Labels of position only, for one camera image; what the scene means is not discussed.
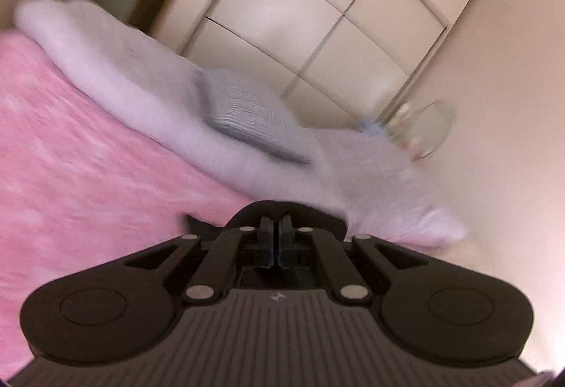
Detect cream wardrobe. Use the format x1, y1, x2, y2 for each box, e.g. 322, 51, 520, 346
151, 0, 470, 128

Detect grey striped pillow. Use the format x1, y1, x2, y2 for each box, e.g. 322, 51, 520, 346
197, 69, 314, 165

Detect white fluffy quilt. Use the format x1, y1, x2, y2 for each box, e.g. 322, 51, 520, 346
13, 0, 466, 248

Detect black garment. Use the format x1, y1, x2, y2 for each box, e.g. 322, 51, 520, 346
179, 200, 347, 241

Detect pink floral blanket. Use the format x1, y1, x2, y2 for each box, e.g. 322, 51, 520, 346
1, 32, 248, 379

